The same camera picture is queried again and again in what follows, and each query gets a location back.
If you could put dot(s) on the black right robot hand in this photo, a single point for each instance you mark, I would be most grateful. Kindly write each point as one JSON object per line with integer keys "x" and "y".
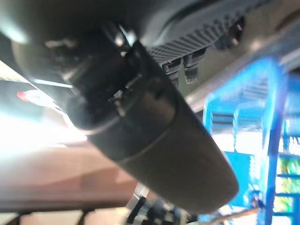
{"x": 164, "y": 152}

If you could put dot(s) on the blue plastic shopping basket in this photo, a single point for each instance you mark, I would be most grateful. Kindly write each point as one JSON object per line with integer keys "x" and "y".
{"x": 274, "y": 117}

